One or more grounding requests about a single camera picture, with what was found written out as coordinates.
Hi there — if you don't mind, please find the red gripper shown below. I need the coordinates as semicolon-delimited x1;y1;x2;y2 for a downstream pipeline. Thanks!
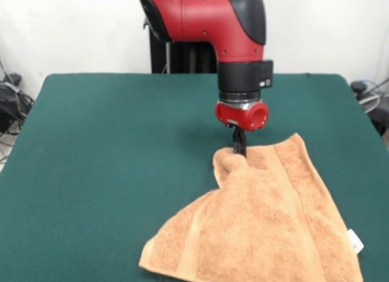
215;101;270;158

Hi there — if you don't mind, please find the tan terry towel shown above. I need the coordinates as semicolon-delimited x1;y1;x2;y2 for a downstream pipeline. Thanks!
139;132;365;282

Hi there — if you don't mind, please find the black and gray floor equipment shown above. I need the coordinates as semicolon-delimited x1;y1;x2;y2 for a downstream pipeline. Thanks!
351;80;389;136

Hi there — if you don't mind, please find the dark green table cloth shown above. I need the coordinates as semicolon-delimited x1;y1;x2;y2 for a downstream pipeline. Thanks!
0;72;389;282

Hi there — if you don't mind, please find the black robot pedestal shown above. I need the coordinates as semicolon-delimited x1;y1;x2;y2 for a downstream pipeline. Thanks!
142;16;220;74

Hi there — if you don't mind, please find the black cable bundle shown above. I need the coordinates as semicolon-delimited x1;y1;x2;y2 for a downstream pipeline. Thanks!
0;74;36;136

